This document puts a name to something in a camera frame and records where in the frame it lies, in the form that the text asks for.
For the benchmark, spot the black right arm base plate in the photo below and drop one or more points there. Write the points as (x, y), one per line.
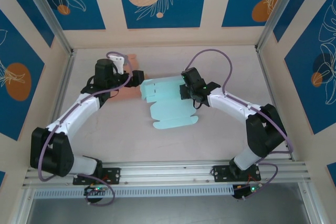
(220, 174)

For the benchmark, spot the grey metal sheet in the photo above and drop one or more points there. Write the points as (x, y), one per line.
(168, 211)

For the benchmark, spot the aluminium mounting rail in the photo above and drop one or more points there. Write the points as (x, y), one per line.
(168, 171)

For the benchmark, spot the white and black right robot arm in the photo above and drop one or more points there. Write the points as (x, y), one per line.
(265, 134)

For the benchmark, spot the aluminium corner post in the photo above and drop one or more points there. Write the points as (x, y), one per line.
(48, 11)
(278, 11)

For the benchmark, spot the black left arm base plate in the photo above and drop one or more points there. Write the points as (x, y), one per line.
(115, 172)

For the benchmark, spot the light blue paper box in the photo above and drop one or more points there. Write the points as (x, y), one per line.
(170, 113)

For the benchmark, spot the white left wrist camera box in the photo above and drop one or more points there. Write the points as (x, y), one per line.
(118, 62)

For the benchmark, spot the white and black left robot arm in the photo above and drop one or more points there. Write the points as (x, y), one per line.
(52, 153)

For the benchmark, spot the orange paper box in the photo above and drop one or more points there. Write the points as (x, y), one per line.
(126, 94)

